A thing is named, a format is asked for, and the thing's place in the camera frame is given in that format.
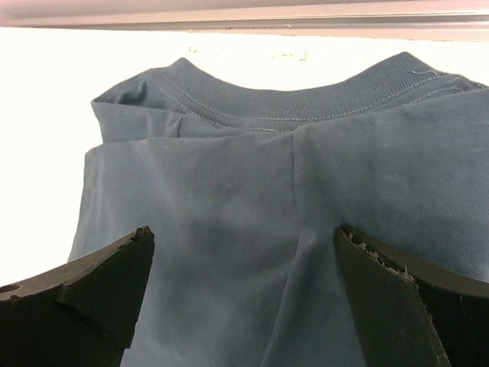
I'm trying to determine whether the aluminium table edge rail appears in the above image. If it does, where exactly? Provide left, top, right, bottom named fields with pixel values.
left=1, top=1, right=488, bottom=42

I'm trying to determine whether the blue t shirt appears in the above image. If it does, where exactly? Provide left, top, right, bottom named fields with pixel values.
left=70, top=53, right=488, bottom=366

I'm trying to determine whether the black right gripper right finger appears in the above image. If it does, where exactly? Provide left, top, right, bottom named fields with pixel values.
left=334, top=226, right=488, bottom=367

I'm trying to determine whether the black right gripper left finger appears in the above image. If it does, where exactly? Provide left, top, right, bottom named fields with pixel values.
left=1, top=226, right=155, bottom=367

